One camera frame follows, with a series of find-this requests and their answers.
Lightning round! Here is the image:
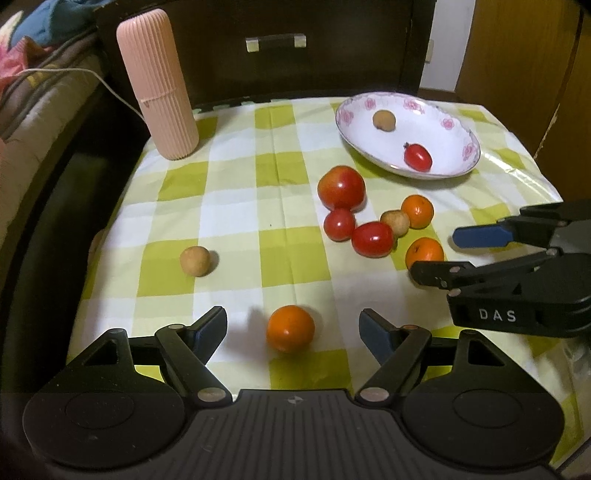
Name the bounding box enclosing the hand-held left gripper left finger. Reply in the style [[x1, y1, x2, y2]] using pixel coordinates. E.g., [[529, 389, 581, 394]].
[[69, 305, 234, 407]]

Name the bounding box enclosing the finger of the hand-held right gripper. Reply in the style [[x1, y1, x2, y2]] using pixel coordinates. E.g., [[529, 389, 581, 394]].
[[410, 248, 562, 296], [451, 199, 591, 250]]

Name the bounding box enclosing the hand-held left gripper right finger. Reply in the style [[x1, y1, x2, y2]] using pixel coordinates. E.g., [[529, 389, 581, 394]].
[[355, 308, 525, 407]]

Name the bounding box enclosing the orange tangerine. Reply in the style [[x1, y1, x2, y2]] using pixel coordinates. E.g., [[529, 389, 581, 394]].
[[401, 194, 435, 230], [405, 237, 445, 271], [266, 305, 317, 354]]

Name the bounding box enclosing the white floral plate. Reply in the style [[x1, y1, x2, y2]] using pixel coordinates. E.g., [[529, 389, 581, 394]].
[[335, 91, 482, 180]]

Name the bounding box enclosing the medium red tomato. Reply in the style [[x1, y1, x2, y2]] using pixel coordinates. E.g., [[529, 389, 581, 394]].
[[351, 222, 395, 258]]

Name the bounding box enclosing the red cherry tomato with stem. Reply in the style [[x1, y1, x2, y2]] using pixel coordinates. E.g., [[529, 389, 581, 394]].
[[403, 143, 433, 172]]

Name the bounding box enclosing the small red tomato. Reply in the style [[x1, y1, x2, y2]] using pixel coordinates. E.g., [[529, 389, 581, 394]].
[[322, 208, 357, 242]]

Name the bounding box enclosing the yellow checked tablecloth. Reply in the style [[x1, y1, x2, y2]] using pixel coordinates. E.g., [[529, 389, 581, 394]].
[[67, 95, 585, 467]]

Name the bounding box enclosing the wooden wardrobe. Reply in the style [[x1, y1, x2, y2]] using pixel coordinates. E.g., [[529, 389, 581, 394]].
[[455, 0, 591, 204]]

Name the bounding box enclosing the dark wooden cabinet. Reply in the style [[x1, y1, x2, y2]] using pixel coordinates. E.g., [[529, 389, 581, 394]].
[[95, 0, 437, 112]]

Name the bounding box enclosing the pink ribbed cylinder container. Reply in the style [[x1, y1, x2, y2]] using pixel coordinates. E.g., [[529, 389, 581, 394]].
[[116, 8, 200, 161]]

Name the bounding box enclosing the patterned bedding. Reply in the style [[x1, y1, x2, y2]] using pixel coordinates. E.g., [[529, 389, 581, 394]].
[[0, 9, 107, 250]]

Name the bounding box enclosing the blue cloth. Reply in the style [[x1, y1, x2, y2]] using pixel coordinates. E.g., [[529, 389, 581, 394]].
[[11, 0, 99, 44]]

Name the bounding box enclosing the silver cabinet handle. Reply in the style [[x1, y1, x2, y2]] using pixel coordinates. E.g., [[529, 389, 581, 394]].
[[246, 33, 307, 52]]

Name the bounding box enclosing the white cable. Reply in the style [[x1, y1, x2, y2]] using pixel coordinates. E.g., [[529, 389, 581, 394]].
[[14, 67, 147, 121]]

